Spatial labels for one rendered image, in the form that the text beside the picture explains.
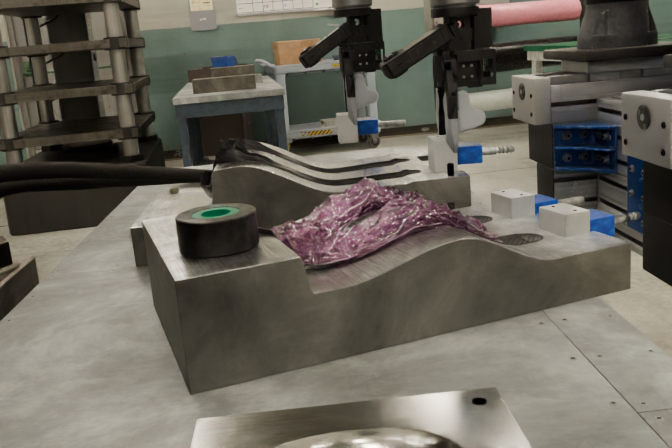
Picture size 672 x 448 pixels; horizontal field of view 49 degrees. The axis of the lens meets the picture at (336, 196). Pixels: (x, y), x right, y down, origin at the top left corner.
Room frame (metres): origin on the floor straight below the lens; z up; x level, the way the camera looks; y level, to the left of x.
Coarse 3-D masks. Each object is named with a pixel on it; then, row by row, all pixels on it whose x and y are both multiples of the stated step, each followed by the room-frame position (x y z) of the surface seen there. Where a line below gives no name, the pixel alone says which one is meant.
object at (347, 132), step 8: (344, 112) 1.43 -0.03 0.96; (344, 120) 1.38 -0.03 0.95; (360, 120) 1.39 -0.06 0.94; (368, 120) 1.39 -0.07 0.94; (376, 120) 1.39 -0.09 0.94; (400, 120) 1.41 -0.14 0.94; (344, 128) 1.38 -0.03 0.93; (352, 128) 1.39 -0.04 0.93; (360, 128) 1.39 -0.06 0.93; (368, 128) 1.39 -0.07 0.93; (376, 128) 1.39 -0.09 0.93; (344, 136) 1.38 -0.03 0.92; (352, 136) 1.39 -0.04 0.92
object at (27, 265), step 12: (24, 264) 1.16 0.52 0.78; (0, 276) 1.10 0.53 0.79; (12, 276) 1.11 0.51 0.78; (24, 276) 1.15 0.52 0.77; (36, 276) 1.20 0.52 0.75; (0, 288) 1.05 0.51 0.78; (12, 288) 1.10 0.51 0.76; (24, 288) 1.14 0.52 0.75; (0, 300) 1.05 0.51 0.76; (12, 300) 1.09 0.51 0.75; (0, 312) 1.04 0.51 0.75
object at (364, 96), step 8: (360, 80) 1.38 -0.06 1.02; (360, 88) 1.38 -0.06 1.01; (368, 88) 1.38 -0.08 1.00; (360, 96) 1.37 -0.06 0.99; (368, 96) 1.37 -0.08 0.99; (376, 96) 1.38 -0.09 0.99; (352, 104) 1.37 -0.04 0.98; (360, 104) 1.37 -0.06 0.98; (368, 104) 1.37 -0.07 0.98; (352, 112) 1.37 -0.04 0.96; (352, 120) 1.38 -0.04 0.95
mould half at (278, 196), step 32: (352, 160) 1.30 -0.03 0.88; (384, 160) 1.26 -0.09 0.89; (416, 160) 1.22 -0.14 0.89; (160, 192) 1.28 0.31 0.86; (192, 192) 1.26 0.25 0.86; (224, 192) 1.04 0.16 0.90; (256, 192) 1.04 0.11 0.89; (288, 192) 1.05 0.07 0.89; (320, 192) 1.05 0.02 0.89; (448, 192) 1.06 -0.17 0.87
